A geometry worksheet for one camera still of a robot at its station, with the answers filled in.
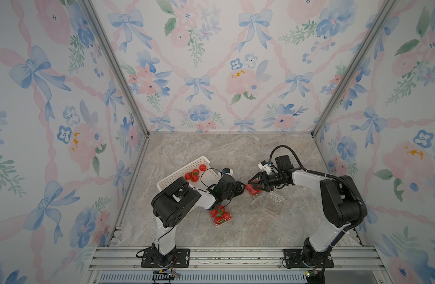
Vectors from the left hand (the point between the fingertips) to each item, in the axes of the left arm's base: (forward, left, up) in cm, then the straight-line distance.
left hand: (247, 185), depth 91 cm
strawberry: (+12, +24, -1) cm, 27 cm away
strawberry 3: (-16, +11, 0) cm, 19 cm away
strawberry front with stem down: (-17, +15, -1) cm, 23 cm away
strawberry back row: (+9, +28, -1) cm, 29 cm away
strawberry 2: (-13, +14, -1) cm, 19 cm away
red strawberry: (-14, +17, -1) cm, 22 cm away
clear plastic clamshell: (-3, -6, 0) cm, 6 cm away
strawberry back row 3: (-3, -3, -1) cm, 4 cm away
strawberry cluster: (+6, +28, -2) cm, 29 cm away
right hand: (0, -3, +2) cm, 3 cm away
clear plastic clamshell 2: (-8, -13, -5) cm, 16 cm away
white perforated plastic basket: (+9, +26, -4) cm, 28 cm away
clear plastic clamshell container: (-15, +14, -2) cm, 21 cm away
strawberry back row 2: (+7, +32, -2) cm, 33 cm away
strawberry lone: (0, -1, 0) cm, 1 cm away
